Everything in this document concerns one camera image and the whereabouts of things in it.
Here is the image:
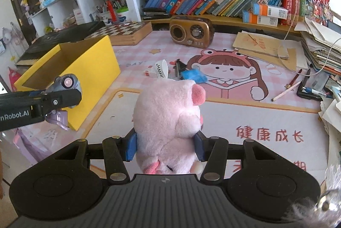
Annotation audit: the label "pink checked cloth desktop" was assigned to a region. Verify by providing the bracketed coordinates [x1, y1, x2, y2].
[77, 22, 341, 191]

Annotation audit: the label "red white tall bottle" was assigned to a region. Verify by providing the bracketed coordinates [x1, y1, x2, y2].
[105, 0, 118, 22]

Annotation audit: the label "black binder clip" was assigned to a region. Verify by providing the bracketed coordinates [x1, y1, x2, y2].
[173, 58, 187, 78]

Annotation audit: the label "white pen holder cup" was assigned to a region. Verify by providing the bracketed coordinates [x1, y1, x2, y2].
[96, 0, 126, 22]

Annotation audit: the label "colourful figure ornament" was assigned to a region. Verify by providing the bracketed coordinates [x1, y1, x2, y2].
[305, 0, 333, 22]

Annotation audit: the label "blue white marker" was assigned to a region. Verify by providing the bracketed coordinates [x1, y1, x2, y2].
[302, 86, 328, 97]

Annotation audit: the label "yellow cardboard box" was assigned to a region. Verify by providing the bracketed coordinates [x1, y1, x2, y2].
[13, 35, 121, 132]

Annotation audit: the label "green lid white jar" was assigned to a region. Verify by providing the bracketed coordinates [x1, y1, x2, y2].
[116, 7, 128, 21]

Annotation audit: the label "black smartphone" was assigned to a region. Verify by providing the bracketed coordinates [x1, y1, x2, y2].
[296, 75, 333, 99]

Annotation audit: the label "white pencil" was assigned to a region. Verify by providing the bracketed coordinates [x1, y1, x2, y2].
[271, 80, 303, 102]

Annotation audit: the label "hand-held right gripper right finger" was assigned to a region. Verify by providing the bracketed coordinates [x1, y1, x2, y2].
[194, 131, 283, 184]

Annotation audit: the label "red pencil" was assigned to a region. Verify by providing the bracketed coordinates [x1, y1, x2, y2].
[286, 68, 303, 89]

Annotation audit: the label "black stapler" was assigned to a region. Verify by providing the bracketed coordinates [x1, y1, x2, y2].
[142, 7, 171, 18]

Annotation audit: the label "stack of notebooks and papers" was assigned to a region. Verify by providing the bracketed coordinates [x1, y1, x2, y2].
[301, 18, 341, 77]

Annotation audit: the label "pink plush pig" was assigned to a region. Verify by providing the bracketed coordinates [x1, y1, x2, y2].
[132, 79, 205, 175]

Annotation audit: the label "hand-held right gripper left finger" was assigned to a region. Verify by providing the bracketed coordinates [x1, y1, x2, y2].
[53, 129, 137, 184]

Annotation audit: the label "white box red label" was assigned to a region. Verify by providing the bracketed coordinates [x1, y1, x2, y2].
[73, 8, 85, 26]

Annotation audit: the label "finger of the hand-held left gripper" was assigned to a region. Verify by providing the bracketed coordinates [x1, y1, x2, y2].
[35, 89, 82, 118]

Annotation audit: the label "wooden chessboard box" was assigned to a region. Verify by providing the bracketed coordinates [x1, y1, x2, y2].
[85, 21, 153, 46]

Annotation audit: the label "brown retro radio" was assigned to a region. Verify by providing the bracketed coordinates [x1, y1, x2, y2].
[169, 16, 215, 48]

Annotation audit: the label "blue cloth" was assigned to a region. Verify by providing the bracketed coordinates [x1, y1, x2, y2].
[181, 68, 208, 83]

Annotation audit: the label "black pen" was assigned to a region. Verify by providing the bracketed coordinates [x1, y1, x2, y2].
[298, 68, 311, 93]

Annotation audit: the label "brown paper envelopes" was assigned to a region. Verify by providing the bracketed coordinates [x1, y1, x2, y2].
[233, 31, 309, 71]

